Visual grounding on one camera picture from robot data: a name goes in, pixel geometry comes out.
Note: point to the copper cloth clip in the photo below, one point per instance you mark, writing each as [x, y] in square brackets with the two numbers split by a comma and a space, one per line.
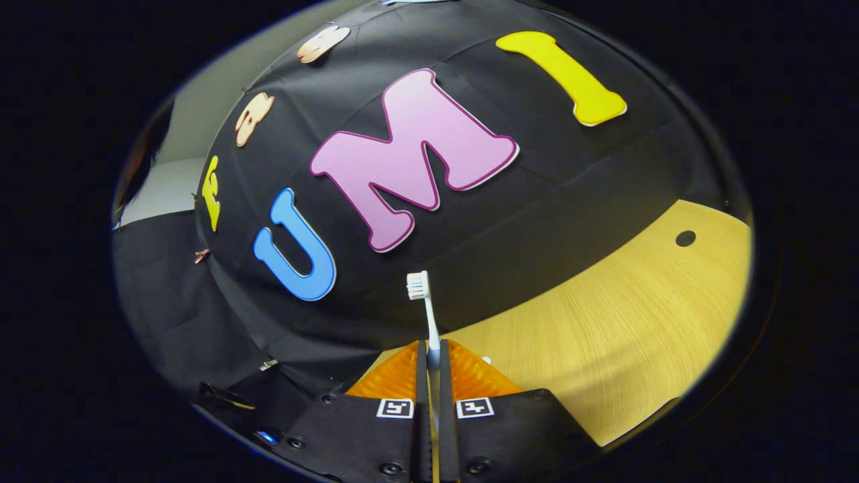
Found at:
[201, 255]

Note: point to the wooden desktop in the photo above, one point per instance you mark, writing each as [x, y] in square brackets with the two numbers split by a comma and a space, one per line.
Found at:
[604, 322]

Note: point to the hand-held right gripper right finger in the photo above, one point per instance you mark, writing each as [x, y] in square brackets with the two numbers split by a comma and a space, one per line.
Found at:
[446, 429]

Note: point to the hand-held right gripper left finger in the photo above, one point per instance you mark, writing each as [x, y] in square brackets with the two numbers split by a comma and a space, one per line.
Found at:
[421, 402]

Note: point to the white grey toothbrush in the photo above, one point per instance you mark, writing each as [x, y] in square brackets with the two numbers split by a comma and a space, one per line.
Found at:
[417, 285]

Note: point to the black backdrop cloth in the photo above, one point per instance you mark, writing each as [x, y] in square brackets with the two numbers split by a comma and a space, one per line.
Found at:
[537, 215]

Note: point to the silver cloth clip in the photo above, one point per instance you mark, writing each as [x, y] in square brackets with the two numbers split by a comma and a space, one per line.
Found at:
[268, 364]

